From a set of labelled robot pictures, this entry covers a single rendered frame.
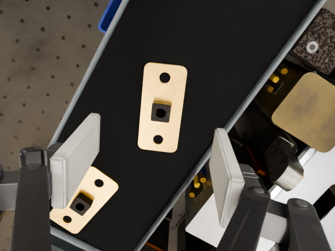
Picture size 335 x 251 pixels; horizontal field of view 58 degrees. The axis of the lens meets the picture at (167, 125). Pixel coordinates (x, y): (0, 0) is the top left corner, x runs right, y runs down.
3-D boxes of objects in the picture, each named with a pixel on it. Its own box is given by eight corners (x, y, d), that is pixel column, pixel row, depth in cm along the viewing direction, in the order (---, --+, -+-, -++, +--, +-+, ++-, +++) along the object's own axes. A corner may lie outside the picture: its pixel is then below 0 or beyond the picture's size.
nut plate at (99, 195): (76, 233, 34) (73, 241, 33) (47, 214, 33) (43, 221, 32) (121, 184, 31) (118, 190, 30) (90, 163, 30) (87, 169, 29)
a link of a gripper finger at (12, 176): (36, 218, 14) (-29, 210, 14) (73, 165, 18) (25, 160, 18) (34, 190, 13) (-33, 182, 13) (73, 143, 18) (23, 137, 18)
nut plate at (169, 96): (176, 152, 30) (176, 157, 28) (137, 147, 30) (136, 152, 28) (188, 66, 27) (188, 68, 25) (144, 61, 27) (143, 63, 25)
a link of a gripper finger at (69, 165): (65, 210, 16) (50, 209, 16) (99, 152, 22) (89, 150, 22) (64, 159, 15) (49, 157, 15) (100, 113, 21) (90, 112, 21)
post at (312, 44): (250, 41, 70) (329, 76, 32) (232, 29, 69) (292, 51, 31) (263, 21, 68) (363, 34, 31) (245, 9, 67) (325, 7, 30)
